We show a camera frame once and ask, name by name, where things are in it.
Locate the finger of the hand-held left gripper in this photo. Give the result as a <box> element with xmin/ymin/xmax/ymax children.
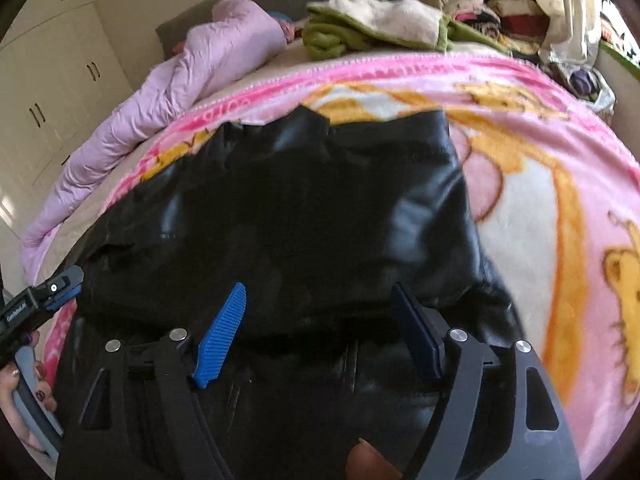
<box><xmin>44</xmin><ymin>287</ymin><xmax>82</xmax><ymax>312</ymax></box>
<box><xmin>31</xmin><ymin>265</ymin><xmax>85</xmax><ymax>302</ymax></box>

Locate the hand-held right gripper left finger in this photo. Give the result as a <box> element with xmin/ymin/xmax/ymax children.
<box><xmin>55</xmin><ymin>282</ymin><xmax>248</xmax><ymax>480</ymax></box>

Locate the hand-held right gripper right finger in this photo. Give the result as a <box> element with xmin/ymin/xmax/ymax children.
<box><xmin>390</xmin><ymin>281</ymin><xmax>583</xmax><ymax>480</ymax></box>

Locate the black leather jacket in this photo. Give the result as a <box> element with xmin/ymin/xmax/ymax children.
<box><xmin>52</xmin><ymin>107</ymin><xmax>526</xmax><ymax>480</ymax></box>

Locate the pile of colourful clothes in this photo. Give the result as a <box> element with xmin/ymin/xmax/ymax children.
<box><xmin>410</xmin><ymin>0</ymin><xmax>551</xmax><ymax>56</ymax></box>

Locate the person's left hand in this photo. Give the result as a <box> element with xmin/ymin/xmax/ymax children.
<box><xmin>0</xmin><ymin>330</ymin><xmax>57</xmax><ymax>453</ymax></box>

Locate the person's right hand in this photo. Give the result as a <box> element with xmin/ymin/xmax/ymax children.
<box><xmin>345</xmin><ymin>437</ymin><xmax>403</xmax><ymax>480</ymax></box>

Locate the pink printed blanket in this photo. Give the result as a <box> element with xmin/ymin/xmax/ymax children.
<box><xmin>40</xmin><ymin>52</ymin><xmax>640</xmax><ymax>461</ymax></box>

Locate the cream wardrobe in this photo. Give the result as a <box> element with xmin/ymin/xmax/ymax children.
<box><xmin>0</xmin><ymin>0</ymin><xmax>133</xmax><ymax>241</ymax></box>

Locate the lilac quilt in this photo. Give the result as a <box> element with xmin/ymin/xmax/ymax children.
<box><xmin>20</xmin><ymin>0</ymin><xmax>288</xmax><ymax>261</ymax></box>

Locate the purple patterned cloth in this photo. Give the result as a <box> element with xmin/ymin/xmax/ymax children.
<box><xmin>552</xmin><ymin>60</ymin><xmax>617</xmax><ymax>118</ymax></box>

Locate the green and white blanket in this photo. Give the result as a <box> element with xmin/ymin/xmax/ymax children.
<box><xmin>302</xmin><ymin>0</ymin><xmax>511</xmax><ymax>56</ymax></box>

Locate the cream curtain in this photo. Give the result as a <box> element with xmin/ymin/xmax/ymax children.
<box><xmin>532</xmin><ymin>0</ymin><xmax>601</xmax><ymax>66</ymax></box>

